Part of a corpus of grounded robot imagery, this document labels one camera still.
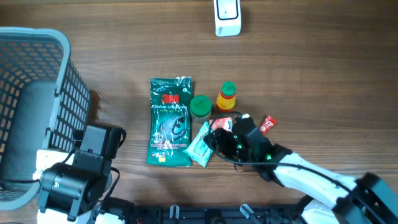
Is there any grey plastic mesh basket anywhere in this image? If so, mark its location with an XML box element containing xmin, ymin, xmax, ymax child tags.
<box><xmin>1</xmin><ymin>27</ymin><xmax>91</xmax><ymax>211</ymax></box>

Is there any teal wet wipes pack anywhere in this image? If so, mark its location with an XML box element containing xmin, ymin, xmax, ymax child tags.
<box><xmin>183</xmin><ymin>121</ymin><xmax>213</xmax><ymax>167</ymax></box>

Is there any red Nescafe stick sachet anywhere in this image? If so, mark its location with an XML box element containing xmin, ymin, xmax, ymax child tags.
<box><xmin>259</xmin><ymin>115</ymin><xmax>277</xmax><ymax>135</ymax></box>

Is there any yellow bottle green cap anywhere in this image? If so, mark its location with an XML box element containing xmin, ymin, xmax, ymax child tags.
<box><xmin>216</xmin><ymin>82</ymin><xmax>236</xmax><ymax>113</ymax></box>

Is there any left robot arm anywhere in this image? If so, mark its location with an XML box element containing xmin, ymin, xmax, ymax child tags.
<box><xmin>37</xmin><ymin>124</ymin><xmax>126</xmax><ymax>223</ymax></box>

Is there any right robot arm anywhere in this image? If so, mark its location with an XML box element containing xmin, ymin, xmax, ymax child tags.
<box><xmin>205</xmin><ymin>113</ymin><xmax>397</xmax><ymax>223</ymax></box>

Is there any white barcode scanner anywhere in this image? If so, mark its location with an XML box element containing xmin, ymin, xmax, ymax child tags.
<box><xmin>213</xmin><ymin>0</ymin><xmax>242</xmax><ymax>37</ymax></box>

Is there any red white small box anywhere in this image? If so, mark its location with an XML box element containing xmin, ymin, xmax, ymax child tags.
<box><xmin>211</xmin><ymin>118</ymin><xmax>233</xmax><ymax>132</ymax></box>

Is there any green lid small jar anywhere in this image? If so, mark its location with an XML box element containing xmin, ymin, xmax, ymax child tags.
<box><xmin>190</xmin><ymin>95</ymin><xmax>212</xmax><ymax>123</ymax></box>

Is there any green 3M gloves packet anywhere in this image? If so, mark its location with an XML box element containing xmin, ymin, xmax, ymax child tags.
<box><xmin>146</xmin><ymin>77</ymin><xmax>192</xmax><ymax>167</ymax></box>

